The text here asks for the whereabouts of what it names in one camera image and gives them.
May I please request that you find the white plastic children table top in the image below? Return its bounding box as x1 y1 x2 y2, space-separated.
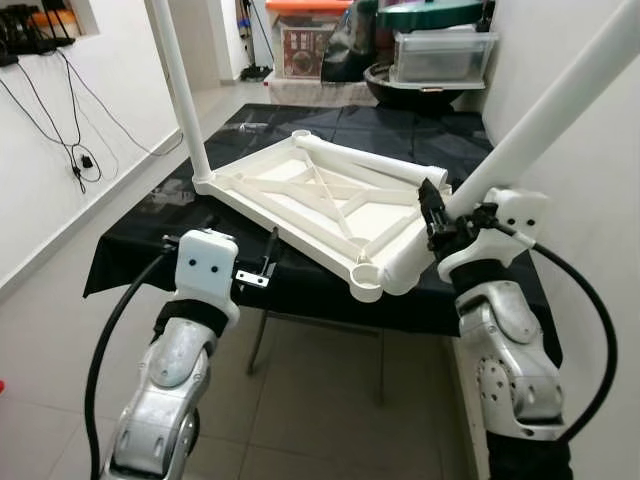
190 128 456 304

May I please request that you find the beige low bench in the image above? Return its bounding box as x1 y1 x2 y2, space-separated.
262 78 373 108

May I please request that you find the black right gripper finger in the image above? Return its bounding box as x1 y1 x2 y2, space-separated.
417 178 448 229

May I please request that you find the black router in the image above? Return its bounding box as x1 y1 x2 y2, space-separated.
0 5 81 66

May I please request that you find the clear plastic storage container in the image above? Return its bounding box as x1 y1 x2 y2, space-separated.
390 30 498 86

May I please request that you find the black tablecloth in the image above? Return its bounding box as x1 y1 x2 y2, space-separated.
83 103 561 366

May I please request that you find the black floor mop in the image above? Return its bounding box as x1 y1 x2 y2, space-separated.
238 0 273 81

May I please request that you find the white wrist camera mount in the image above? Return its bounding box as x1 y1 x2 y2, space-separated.
172 228 241 326
437 188 551 286

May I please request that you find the white plastic table leg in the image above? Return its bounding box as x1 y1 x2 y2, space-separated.
293 133 449 186
380 0 640 299
145 0 214 186

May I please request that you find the black looped wall cable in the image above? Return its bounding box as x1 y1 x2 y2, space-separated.
0 72 103 196

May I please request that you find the orange-lidded printed storage box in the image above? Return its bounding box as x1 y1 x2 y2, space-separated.
265 0 353 81

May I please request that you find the black plastic bag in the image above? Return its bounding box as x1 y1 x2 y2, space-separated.
320 0 379 83

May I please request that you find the green round pot lid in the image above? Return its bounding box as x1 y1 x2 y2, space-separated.
375 0 489 31

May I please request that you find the black round basin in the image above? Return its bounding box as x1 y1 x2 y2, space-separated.
363 62 491 111

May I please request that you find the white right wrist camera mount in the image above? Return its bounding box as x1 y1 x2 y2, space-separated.
437 188 551 286

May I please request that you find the clear tape patch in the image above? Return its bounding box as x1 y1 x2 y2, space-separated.
148 183 213 209

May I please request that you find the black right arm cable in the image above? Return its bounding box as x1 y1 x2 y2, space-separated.
490 205 619 446

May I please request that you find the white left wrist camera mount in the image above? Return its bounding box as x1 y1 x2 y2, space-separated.
172 228 241 326

